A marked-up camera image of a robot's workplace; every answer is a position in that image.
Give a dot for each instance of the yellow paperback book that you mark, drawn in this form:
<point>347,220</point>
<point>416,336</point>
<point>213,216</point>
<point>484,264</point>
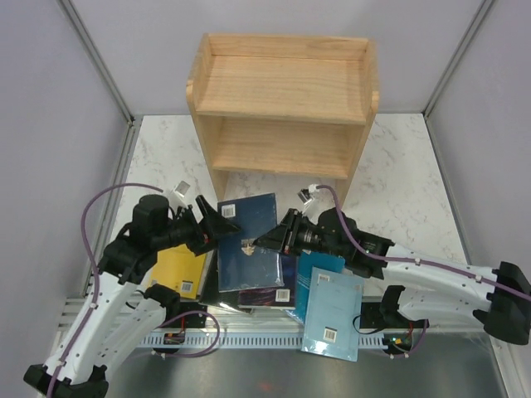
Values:
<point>178,269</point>

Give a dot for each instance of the wooden two-tier shelf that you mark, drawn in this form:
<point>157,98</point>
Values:
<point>294,105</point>

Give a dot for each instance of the light blue thin book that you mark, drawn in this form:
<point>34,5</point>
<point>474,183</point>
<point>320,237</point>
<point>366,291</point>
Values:
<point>334,302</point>

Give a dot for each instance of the blue Jules Verne book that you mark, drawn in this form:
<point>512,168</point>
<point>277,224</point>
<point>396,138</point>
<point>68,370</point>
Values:
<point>306,263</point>

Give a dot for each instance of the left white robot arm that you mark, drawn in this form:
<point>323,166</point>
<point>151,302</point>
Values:
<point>82,365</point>

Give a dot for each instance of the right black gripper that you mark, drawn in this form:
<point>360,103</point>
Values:
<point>284,237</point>

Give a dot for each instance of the black Moon and Sixpence book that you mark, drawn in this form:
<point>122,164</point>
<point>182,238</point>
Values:
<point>211,294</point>

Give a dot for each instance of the aluminium front rail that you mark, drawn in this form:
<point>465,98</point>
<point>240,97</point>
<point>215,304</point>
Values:
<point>268,318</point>

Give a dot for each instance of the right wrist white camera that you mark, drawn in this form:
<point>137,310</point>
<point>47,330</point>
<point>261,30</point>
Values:
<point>307,197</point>

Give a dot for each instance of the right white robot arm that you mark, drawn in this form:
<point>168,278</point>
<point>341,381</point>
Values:
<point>419,288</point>

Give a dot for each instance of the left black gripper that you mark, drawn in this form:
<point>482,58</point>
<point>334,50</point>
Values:
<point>204,239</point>

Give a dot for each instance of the dark purple planets book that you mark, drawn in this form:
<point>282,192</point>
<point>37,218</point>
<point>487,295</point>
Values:
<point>282,297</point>

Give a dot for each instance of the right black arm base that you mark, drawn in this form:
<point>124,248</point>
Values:
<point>372,319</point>

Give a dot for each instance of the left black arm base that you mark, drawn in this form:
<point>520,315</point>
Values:
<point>189,321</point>

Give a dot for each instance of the slotted grey cable duct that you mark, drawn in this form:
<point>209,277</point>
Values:
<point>198,339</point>

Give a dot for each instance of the navy blue hardcover book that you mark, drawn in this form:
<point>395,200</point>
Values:
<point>241,264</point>

